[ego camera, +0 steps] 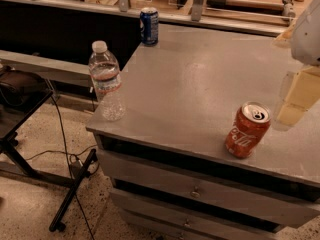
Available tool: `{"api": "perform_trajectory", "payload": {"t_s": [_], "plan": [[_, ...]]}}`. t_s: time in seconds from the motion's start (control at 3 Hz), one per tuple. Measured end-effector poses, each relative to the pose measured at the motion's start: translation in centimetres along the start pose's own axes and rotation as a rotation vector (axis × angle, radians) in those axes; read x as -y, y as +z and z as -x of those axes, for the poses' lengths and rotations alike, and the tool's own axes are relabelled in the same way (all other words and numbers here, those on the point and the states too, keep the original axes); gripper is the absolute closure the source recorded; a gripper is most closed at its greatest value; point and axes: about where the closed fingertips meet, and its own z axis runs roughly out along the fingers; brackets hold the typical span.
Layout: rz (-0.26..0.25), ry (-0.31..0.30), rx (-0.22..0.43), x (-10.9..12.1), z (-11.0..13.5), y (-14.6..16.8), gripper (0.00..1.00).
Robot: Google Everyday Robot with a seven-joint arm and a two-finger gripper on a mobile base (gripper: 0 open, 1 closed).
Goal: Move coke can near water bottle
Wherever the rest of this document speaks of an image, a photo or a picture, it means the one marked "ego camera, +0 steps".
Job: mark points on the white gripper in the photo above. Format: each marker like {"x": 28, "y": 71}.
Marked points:
{"x": 307, "y": 34}

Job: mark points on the red coke can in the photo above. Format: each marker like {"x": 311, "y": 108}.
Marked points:
{"x": 251, "y": 123}

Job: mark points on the blue pepsi can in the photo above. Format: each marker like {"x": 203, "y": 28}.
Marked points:
{"x": 149, "y": 26}

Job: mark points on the clear plastic water bottle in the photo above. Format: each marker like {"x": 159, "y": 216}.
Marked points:
{"x": 105, "y": 74}

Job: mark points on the grey metal drawer cabinet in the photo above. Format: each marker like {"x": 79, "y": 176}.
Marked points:
{"x": 166, "y": 157}

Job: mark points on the dark bag on side table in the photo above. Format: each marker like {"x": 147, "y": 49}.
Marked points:
{"x": 16, "y": 87}

